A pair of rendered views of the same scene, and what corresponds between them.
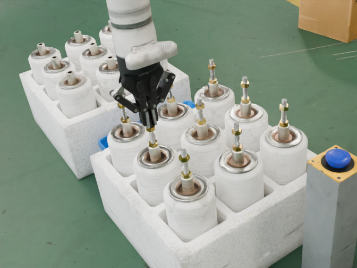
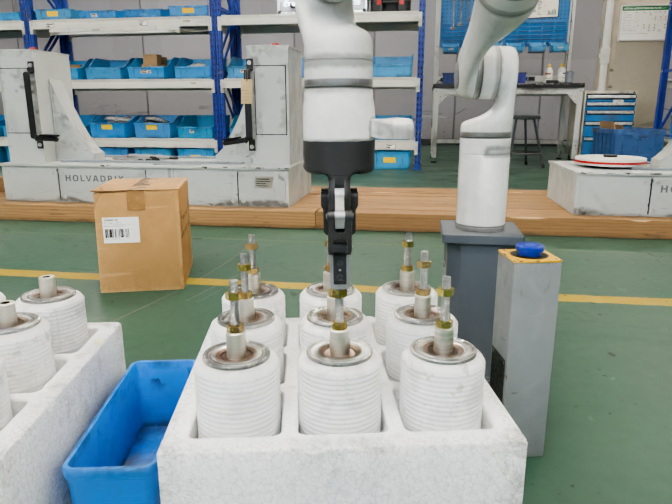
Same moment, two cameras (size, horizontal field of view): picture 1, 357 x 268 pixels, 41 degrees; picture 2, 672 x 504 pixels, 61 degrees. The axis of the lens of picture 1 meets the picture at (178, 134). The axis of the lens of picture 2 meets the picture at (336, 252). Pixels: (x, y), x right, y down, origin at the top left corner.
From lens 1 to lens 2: 85 cm
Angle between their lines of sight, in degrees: 61
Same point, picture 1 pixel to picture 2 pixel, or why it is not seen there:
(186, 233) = (475, 421)
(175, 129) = (277, 336)
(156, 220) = (424, 436)
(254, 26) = not seen: hidden behind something
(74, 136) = (13, 481)
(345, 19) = (174, 260)
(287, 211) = not seen: hidden behind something
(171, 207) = (461, 378)
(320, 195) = (535, 297)
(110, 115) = (56, 413)
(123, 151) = (266, 380)
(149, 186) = (367, 397)
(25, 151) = not seen: outside the picture
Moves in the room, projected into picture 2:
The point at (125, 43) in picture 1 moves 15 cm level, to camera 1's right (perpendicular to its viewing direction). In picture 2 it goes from (364, 111) to (412, 111)
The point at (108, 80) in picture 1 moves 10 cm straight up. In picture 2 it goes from (24, 343) to (14, 266)
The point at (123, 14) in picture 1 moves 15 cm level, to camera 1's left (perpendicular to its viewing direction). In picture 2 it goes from (365, 60) to (288, 45)
